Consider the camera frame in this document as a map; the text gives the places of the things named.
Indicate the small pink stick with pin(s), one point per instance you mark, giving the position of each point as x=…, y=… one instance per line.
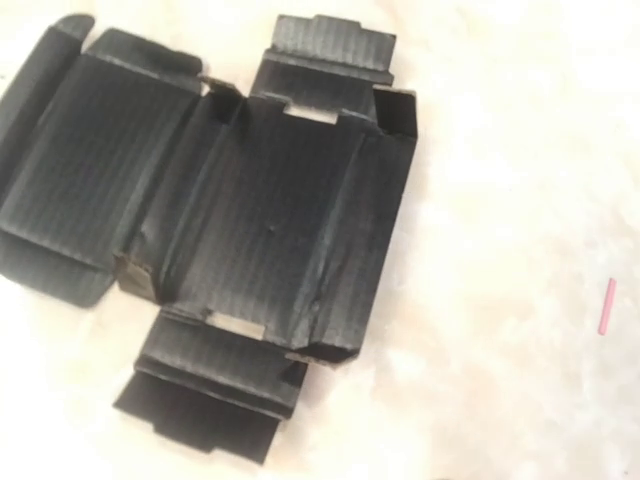
x=607, y=307

